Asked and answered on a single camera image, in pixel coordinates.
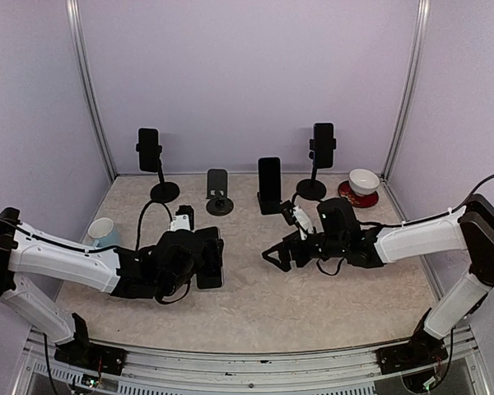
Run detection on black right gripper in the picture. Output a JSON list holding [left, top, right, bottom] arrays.
[[262, 230, 347, 272]]

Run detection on black smartphone silver edge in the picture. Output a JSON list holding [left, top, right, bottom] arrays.
[[195, 226, 224, 290]]

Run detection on black folding phone stand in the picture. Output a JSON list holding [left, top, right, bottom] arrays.
[[257, 192, 282, 216]]

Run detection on brown-base plate phone stand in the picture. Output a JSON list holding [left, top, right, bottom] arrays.
[[206, 169, 234, 216]]

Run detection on black round-base pole stand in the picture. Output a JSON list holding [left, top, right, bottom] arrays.
[[296, 138, 327, 202]]

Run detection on black smartphone blue edge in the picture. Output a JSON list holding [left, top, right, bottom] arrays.
[[258, 157, 282, 202]]

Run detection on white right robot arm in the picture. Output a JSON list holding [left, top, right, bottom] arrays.
[[262, 194, 494, 365]]

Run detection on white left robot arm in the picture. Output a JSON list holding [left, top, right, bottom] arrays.
[[0, 206, 224, 366]]

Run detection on red round saucer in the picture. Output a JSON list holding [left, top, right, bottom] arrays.
[[338, 180, 379, 208]]

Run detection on white ceramic bowl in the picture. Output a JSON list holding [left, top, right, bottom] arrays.
[[348, 169, 380, 196]]

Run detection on light blue mug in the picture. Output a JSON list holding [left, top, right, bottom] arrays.
[[87, 217, 120, 249]]

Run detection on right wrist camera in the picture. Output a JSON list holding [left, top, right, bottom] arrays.
[[280, 201, 315, 240]]

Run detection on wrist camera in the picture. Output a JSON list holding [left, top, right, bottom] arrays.
[[280, 201, 315, 240], [169, 205, 195, 231]]

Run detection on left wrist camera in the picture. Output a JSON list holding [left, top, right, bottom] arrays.
[[169, 205, 195, 231]]

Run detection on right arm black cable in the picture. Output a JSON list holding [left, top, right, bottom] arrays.
[[290, 173, 494, 277]]

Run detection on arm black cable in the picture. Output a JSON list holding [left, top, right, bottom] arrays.
[[0, 200, 174, 305], [290, 173, 494, 277]]

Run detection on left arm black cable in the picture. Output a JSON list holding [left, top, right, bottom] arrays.
[[0, 200, 174, 305]]

